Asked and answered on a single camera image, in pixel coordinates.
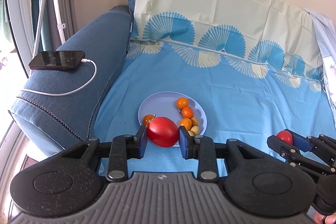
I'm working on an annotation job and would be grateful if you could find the small orange tangerine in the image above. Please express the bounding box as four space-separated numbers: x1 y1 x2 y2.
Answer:
176 97 189 109
142 114 156 126
182 106 195 119
179 118 193 129

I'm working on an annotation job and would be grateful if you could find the teal curtain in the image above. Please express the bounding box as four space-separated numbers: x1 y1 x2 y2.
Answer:
30 0 57 50

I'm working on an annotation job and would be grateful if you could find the white window frame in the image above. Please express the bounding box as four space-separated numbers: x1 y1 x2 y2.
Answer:
5 0 35 77

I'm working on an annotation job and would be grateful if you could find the speckled steamer hose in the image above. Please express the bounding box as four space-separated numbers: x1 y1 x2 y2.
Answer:
33 0 49 56

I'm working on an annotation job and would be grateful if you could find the pale blue patterned cloth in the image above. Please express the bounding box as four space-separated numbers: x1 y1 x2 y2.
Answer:
306 8 336 111

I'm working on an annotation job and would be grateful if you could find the person's right hand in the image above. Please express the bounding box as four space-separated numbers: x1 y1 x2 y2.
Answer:
313 214 332 224

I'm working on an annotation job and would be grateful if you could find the black smartphone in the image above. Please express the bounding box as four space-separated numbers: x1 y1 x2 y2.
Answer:
28 50 86 72

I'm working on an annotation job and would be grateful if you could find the red cherry tomato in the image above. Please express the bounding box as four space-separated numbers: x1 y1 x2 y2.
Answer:
276 130 293 145
146 116 180 148

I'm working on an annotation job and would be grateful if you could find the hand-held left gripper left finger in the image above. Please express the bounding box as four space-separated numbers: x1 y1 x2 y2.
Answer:
62 124 148 183

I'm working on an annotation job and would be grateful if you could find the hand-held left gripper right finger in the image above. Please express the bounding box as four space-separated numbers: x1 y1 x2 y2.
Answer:
178 126 266 183

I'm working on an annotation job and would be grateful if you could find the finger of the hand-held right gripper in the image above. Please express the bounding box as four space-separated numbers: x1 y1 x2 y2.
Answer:
287 130 336 166
267 135 329 175

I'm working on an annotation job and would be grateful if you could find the white charging cable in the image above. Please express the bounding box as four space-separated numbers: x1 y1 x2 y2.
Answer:
23 58 97 96

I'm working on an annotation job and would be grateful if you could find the light blue plate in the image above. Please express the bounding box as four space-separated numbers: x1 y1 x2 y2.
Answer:
138 91 208 147

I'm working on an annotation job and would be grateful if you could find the blue and cream printed sheet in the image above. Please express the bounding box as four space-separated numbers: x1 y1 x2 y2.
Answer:
93 0 336 180

